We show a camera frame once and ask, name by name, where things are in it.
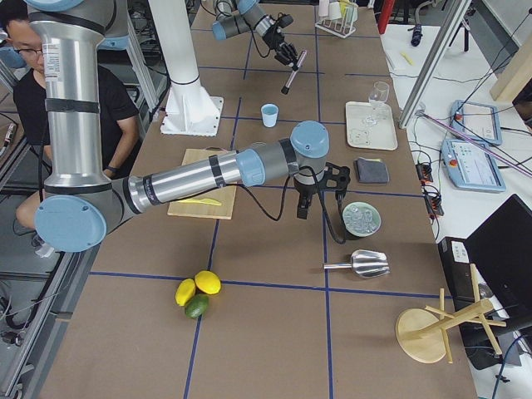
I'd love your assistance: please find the seated person black shirt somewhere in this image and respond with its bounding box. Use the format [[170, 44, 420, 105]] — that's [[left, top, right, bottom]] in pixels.
[[1, 1, 140, 252]]

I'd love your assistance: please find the metal ice scoop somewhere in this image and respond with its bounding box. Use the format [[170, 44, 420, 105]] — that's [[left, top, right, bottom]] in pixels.
[[323, 249, 391, 278]]

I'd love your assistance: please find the far teach pendant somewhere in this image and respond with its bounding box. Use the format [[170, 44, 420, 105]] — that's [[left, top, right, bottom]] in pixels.
[[450, 100, 502, 145]]

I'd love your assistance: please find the aluminium frame post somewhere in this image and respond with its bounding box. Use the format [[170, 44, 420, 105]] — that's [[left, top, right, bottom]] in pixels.
[[398, 0, 471, 129]]

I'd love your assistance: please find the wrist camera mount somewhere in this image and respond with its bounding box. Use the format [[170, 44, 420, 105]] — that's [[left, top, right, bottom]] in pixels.
[[273, 12, 293, 31], [322, 162, 351, 203]]

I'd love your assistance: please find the green bowl of ice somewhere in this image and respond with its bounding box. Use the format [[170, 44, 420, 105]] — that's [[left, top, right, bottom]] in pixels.
[[342, 202, 382, 238]]

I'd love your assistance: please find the cream bear tray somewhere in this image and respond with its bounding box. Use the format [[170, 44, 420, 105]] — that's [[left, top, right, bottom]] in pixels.
[[345, 101, 398, 150]]

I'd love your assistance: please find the wooden cutting board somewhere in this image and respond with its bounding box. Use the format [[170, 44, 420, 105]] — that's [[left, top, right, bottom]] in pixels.
[[167, 147, 236, 219]]

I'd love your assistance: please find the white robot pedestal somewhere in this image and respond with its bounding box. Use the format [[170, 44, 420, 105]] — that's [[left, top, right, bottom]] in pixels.
[[150, 1, 224, 136]]

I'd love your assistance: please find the grey folded cloth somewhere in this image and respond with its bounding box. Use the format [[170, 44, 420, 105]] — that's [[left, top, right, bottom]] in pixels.
[[353, 157, 390, 184]]

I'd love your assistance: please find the wine glass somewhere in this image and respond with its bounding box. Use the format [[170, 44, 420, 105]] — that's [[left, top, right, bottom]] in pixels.
[[364, 81, 390, 126]]

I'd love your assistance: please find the mint green cup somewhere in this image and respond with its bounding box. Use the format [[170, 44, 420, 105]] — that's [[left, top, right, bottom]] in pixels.
[[343, 1, 358, 25]]

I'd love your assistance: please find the black laptop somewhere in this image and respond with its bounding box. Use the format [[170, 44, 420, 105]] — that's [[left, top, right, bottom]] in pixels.
[[464, 194, 531, 344]]

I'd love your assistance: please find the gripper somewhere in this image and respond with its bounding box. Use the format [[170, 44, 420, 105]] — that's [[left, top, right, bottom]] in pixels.
[[295, 185, 318, 219], [263, 27, 298, 66]]

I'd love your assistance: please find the white wire cup rack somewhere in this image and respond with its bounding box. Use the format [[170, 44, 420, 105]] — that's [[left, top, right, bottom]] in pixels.
[[315, 0, 356, 38]]

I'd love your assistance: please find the green lime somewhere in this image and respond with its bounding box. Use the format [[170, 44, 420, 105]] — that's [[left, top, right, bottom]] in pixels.
[[185, 293, 209, 319]]

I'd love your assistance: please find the near teach pendant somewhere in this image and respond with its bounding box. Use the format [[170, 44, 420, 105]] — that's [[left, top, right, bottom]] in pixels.
[[441, 139, 506, 193]]

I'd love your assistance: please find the white cup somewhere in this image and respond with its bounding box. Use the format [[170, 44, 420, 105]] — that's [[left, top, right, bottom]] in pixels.
[[318, 0, 330, 20]]

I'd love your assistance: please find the teach pendant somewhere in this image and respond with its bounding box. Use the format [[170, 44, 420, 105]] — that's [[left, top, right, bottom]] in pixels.
[[441, 139, 506, 193], [450, 100, 502, 145]]

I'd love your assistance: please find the yellow lemon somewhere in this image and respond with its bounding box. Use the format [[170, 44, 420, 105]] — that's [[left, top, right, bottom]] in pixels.
[[195, 270, 222, 294], [175, 278, 196, 307]]

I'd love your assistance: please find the yellow plastic knife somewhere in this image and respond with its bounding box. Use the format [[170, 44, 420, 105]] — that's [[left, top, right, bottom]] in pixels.
[[176, 198, 223, 206]]

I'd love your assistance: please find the light blue plastic cup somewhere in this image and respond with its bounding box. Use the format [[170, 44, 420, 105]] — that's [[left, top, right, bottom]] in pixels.
[[261, 103, 278, 128]]

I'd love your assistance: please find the wooden mug tree stand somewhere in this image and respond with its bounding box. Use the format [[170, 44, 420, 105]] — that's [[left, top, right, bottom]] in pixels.
[[395, 264, 506, 364]]

